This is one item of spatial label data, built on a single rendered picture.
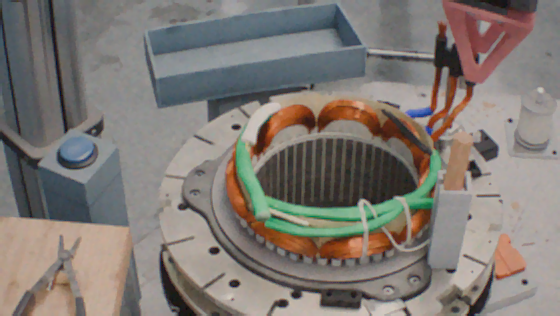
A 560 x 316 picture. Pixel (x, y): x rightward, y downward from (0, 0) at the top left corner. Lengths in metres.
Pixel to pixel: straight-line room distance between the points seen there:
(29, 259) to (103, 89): 2.03
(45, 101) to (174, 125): 1.54
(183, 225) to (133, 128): 1.88
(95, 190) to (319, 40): 0.36
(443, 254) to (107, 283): 0.30
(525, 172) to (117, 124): 1.57
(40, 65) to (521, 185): 0.71
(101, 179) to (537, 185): 0.67
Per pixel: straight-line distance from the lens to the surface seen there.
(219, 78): 1.10
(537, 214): 1.37
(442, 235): 0.80
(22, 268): 0.89
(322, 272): 0.81
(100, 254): 0.88
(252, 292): 0.80
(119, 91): 2.88
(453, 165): 0.76
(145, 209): 2.48
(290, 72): 1.12
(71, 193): 1.03
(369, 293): 0.80
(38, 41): 1.16
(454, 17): 0.65
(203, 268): 0.82
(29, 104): 1.20
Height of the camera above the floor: 1.70
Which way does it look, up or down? 41 degrees down
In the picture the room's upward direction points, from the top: 1 degrees clockwise
